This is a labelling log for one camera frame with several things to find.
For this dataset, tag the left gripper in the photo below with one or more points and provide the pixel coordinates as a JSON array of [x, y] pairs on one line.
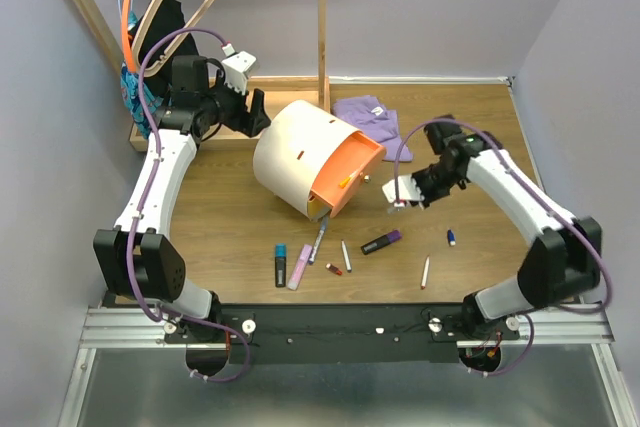
[[250, 123]]

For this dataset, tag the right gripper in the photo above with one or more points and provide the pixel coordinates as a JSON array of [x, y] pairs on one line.
[[428, 198]]

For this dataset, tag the white round drawer organizer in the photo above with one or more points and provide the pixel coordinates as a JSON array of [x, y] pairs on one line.
[[293, 149]]

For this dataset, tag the small blue white cap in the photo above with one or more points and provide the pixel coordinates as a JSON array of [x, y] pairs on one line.
[[451, 238]]

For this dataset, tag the purple black highlighter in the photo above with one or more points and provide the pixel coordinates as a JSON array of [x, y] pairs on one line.
[[381, 242]]

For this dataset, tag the salmon pink drawer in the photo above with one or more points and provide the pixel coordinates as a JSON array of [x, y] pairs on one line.
[[356, 153]]

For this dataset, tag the yellow capped white marker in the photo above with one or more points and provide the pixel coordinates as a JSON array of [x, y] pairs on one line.
[[353, 177]]

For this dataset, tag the blue black highlighter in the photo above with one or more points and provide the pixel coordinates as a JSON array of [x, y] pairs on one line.
[[280, 264]]

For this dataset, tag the pink highlighter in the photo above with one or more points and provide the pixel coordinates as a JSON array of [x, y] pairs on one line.
[[300, 266]]

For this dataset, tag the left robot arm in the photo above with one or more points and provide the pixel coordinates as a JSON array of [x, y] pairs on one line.
[[136, 257]]

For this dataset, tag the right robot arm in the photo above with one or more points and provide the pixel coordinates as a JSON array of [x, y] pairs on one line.
[[564, 252]]

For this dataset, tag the red tipped white pencil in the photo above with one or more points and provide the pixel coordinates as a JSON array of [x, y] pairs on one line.
[[425, 273]]

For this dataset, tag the purple cloth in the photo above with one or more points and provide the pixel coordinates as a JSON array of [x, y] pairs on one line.
[[375, 120]]

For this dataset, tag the white pencil stub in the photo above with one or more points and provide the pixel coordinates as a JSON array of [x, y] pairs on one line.
[[347, 261]]

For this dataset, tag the blue white pen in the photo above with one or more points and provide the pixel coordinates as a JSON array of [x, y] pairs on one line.
[[319, 238]]

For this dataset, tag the blue patterned garment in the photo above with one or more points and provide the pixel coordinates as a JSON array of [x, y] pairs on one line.
[[131, 99]]

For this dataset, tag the black garment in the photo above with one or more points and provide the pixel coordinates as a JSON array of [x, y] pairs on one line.
[[168, 18]]

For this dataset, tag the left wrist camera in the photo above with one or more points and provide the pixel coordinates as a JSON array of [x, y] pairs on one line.
[[238, 67]]

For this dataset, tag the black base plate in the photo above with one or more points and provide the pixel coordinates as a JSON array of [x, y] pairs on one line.
[[305, 350]]

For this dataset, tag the aluminium rail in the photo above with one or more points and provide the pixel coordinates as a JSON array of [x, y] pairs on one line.
[[119, 328]]

